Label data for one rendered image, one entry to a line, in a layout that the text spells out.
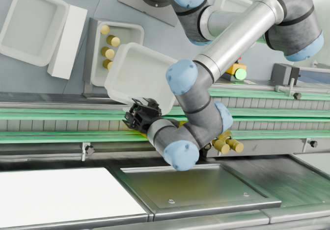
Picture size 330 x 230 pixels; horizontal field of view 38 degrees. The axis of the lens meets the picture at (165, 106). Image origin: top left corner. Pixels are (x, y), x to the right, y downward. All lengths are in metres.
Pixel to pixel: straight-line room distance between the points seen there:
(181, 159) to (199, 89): 0.17
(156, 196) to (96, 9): 0.68
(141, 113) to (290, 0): 0.48
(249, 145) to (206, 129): 0.91
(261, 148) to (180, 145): 1.01
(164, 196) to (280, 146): 0.84
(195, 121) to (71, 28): 0.64
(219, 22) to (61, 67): 0.54
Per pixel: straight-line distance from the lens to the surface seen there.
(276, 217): 1.53
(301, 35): 1.34
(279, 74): 2.15
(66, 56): 1.64
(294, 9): 1.30
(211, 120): 1.15
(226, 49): 1.15
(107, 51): 1.68
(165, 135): 1.18
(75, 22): 1.63
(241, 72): 1.95
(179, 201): 1.47
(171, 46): 1.86
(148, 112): 1.30
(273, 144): 2.14
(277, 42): 1.39
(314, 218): 1.64
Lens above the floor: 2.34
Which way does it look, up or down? 56 degrees down
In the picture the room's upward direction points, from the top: 122 degrees clockwise
